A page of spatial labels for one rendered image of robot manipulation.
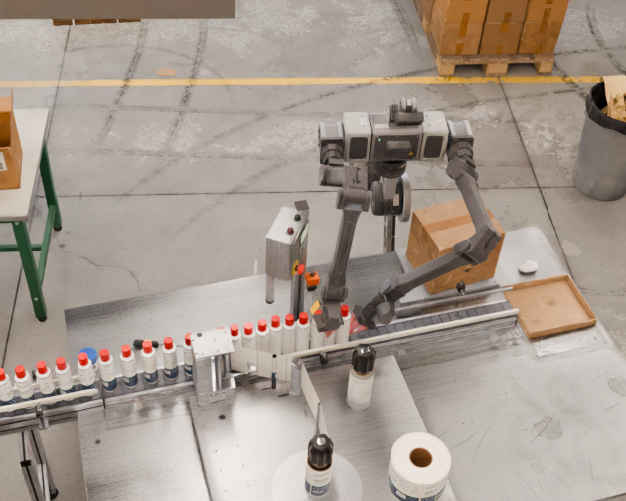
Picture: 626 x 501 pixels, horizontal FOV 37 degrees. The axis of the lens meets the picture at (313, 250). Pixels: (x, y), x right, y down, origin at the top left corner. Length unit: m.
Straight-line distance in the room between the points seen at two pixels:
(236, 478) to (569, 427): 1.24
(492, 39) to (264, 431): 3.92
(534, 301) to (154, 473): 1.70
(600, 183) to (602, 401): 2.28
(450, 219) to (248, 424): 1.18
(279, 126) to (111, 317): 2.57
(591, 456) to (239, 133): 3.30
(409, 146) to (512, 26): 3.13
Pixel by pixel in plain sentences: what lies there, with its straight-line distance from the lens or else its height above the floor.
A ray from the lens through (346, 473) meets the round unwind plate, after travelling 3.28.
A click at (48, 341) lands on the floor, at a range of 4.88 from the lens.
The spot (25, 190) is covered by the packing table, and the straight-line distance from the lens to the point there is 4.51.
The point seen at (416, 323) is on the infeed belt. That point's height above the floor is 0.88.
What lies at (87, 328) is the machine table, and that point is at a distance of 3.79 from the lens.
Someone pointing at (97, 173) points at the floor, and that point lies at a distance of 5.75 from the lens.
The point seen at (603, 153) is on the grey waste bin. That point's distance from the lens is 5.64.
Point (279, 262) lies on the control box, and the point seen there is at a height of 1.37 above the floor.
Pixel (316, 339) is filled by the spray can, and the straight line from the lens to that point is 3.53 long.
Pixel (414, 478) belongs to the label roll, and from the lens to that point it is 3.14.
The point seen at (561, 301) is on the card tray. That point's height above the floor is 0.83.
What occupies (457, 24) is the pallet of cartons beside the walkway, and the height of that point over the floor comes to 0.39.
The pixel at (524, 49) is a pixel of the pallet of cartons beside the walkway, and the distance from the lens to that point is 6.72.
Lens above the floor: 3.69
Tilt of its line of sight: 45 degrees down
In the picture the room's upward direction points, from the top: 3 degrees clockwise
